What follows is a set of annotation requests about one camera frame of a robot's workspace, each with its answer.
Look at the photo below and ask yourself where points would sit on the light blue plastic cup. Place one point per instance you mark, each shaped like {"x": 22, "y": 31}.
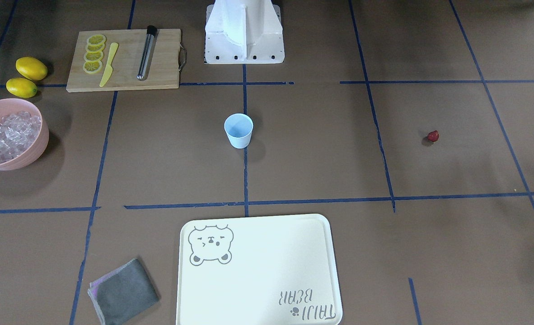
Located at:
{"x": 238, "y": 128}

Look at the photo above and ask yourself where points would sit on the clear ice cubes pile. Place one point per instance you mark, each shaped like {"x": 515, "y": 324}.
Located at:
{"x": 18, "y": 132}

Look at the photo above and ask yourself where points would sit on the cream bear tray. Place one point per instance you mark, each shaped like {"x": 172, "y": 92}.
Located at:
{"x": 268, "y": 270}

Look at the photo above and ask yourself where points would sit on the wooden cutting board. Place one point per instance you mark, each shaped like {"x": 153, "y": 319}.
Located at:
{"x": 164, "y": 68}

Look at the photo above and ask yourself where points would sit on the steel muddler black tip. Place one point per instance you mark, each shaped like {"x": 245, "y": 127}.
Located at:
{"x": 150, "y": 40}

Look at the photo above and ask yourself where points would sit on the yellow plastic knife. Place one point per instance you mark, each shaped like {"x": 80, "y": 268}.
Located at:
{"x": 108, "y": 70}

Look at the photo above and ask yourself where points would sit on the folded grey cloth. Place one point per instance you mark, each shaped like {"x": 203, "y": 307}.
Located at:
{"x": 123, "y": 293}

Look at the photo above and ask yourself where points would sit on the lemon slice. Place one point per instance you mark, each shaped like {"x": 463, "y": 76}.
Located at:
{"x": 93, "y": 56}
{"x": 95, "y": 48}
{"x": 96, "y": 40}
{"x": 92, "y": 67}

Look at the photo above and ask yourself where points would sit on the upper yellow lemon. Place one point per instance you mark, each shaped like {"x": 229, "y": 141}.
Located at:
{"x": 31, "y": 68}

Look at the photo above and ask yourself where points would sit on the yellow lemon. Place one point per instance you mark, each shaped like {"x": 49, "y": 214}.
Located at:
{"x": 21, "y": 87}
{"x": 31, "y": 68}

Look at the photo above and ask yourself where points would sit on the pink bowl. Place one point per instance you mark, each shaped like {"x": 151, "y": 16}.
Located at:
{"x": 10, "y": 106}

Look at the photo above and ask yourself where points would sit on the lower yellow lemon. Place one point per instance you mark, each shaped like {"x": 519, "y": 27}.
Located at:
{"x": 21, "y": 87}

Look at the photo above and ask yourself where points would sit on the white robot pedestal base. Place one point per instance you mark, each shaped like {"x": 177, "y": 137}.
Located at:
{"x": 243, "y": 32}

